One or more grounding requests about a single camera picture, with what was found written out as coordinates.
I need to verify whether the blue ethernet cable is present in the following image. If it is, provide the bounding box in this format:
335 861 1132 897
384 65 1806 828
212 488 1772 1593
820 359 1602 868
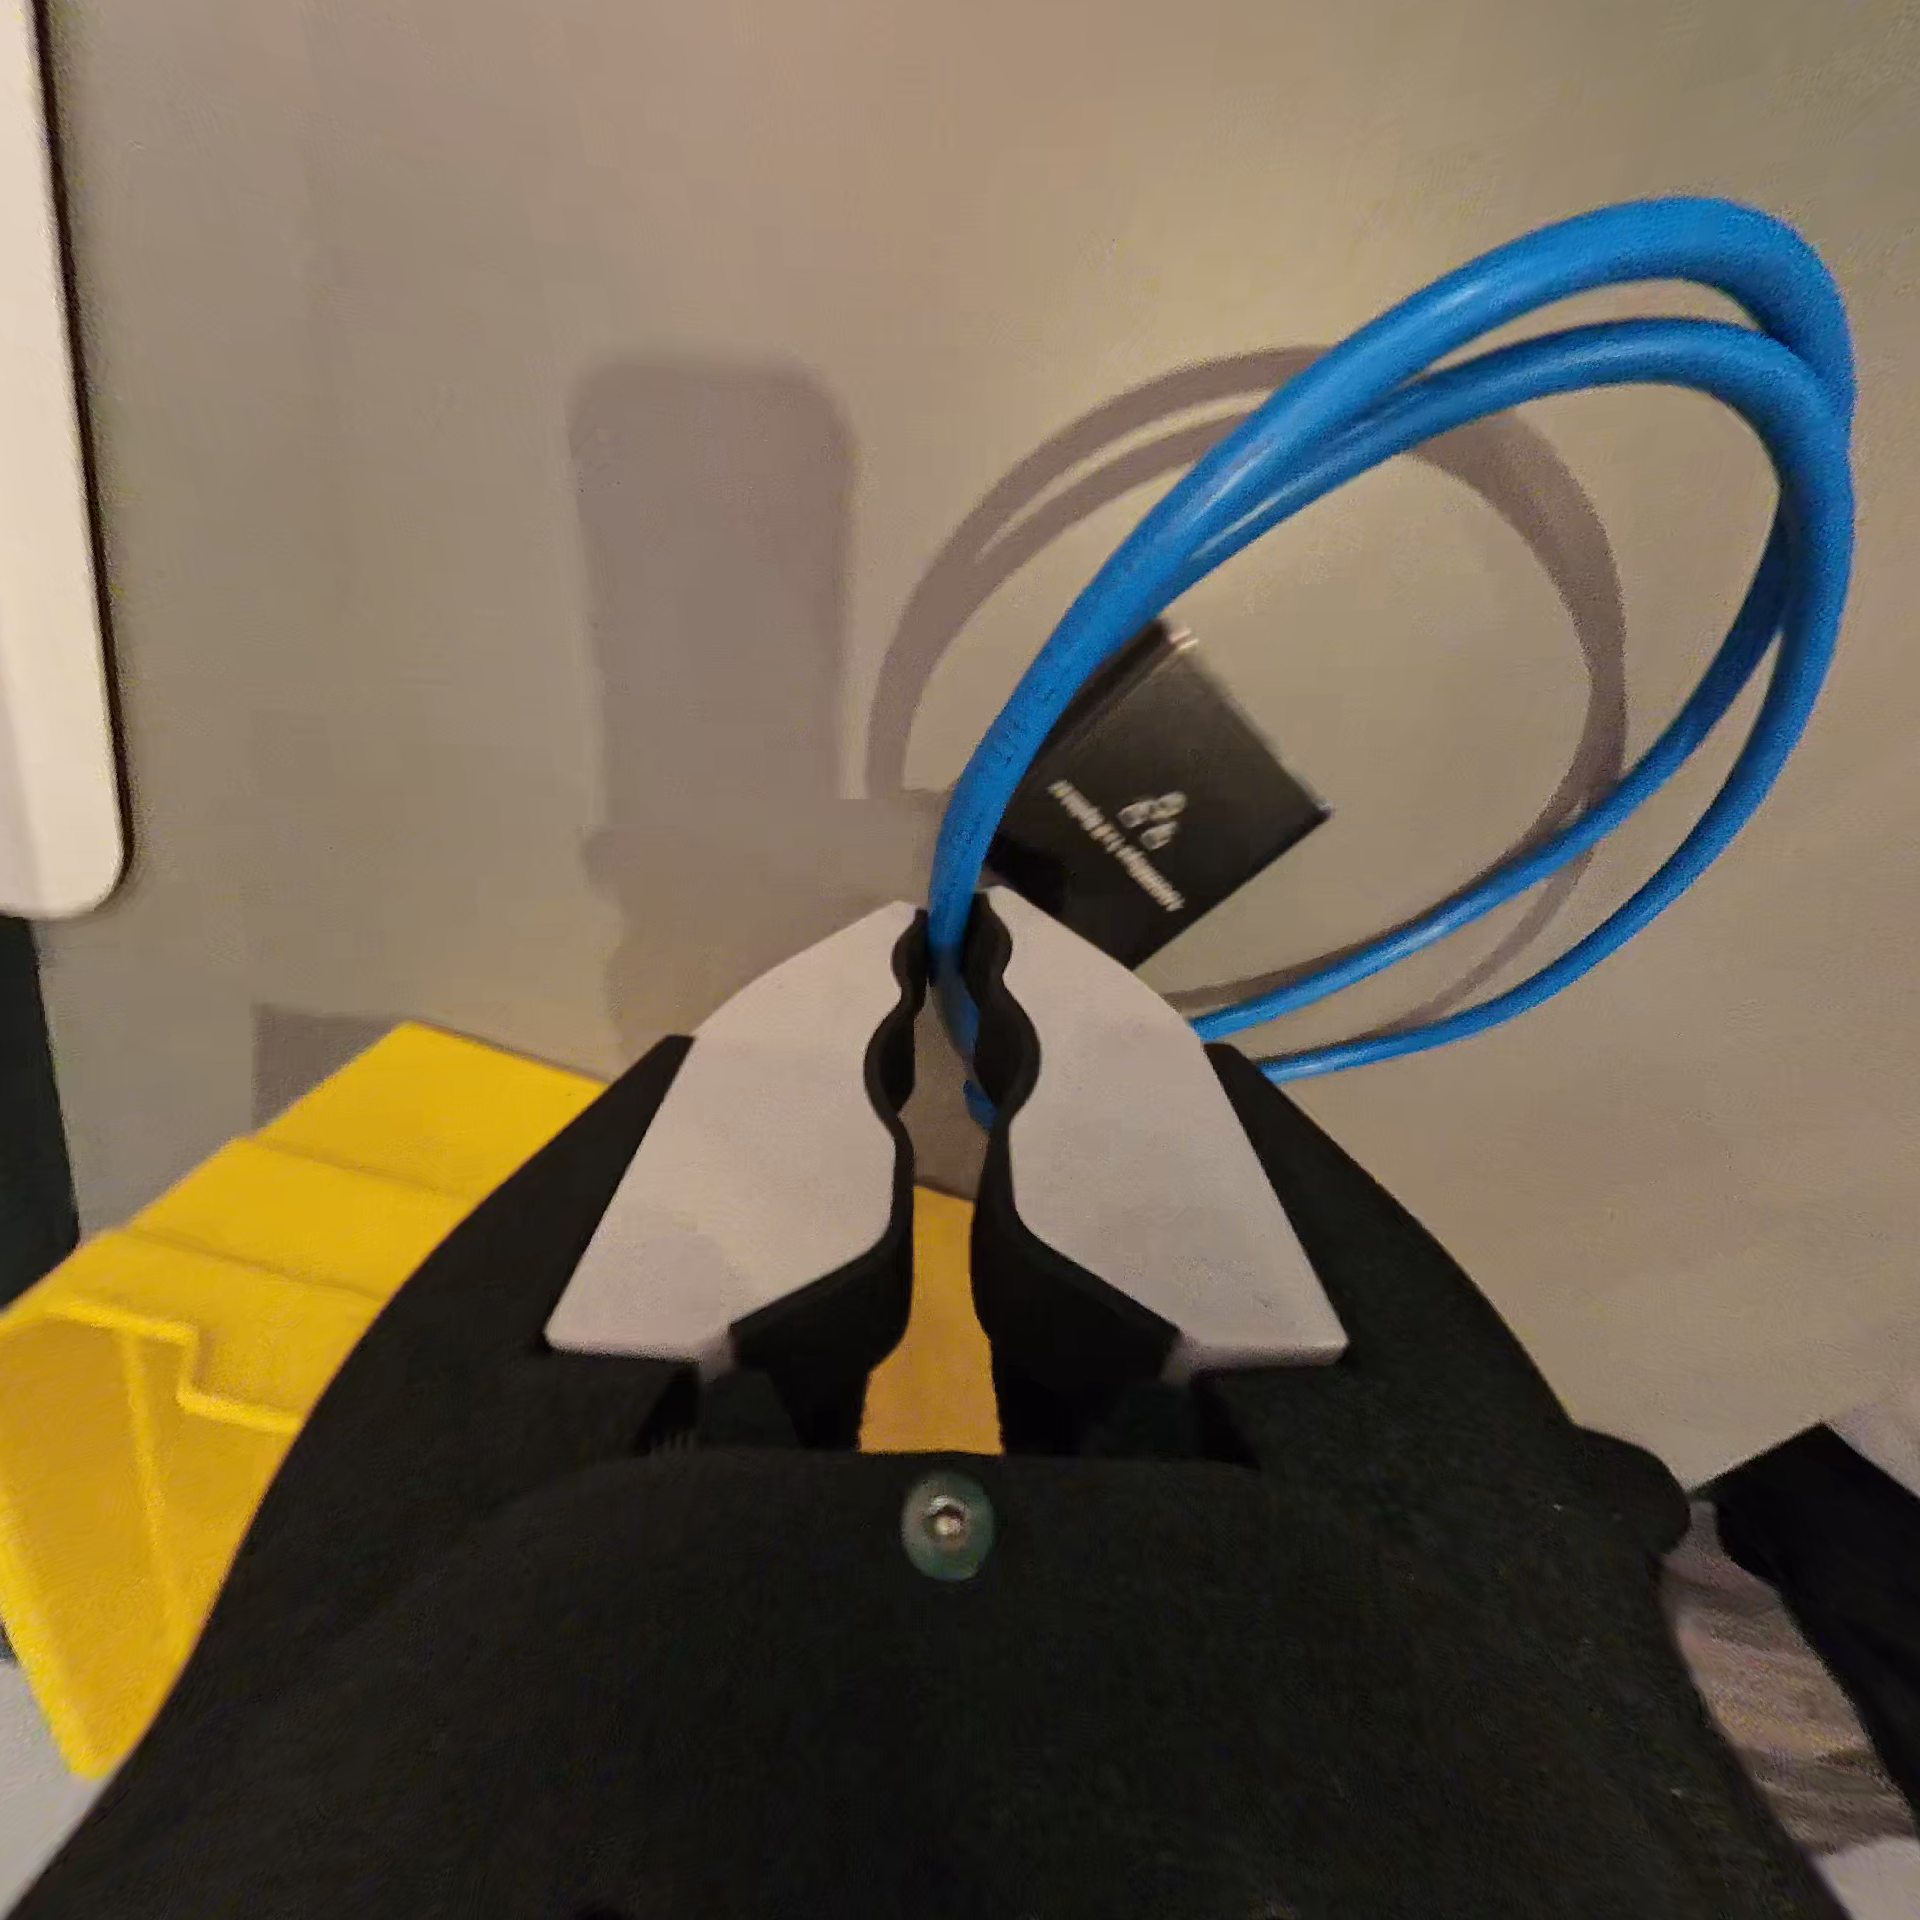
920 194 1859 1134

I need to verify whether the yellow plastic bin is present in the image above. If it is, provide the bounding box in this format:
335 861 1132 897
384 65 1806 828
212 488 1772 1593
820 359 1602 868
0 1023 999 1777

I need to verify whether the white stand base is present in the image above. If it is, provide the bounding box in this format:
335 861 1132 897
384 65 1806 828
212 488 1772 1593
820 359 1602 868
0 0 134 921

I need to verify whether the dark flat mat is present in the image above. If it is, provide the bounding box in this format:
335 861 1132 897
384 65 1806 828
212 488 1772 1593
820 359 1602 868
0 914 80 1309

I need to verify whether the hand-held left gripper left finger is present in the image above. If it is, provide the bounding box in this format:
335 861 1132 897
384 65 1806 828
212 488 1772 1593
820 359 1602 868
543 902 920 1368

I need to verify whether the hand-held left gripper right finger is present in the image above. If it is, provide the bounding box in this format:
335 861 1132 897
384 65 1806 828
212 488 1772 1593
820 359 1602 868
967 885 1346 1368

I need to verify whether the black network switch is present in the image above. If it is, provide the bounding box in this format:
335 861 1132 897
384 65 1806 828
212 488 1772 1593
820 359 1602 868
982 622 1335 975

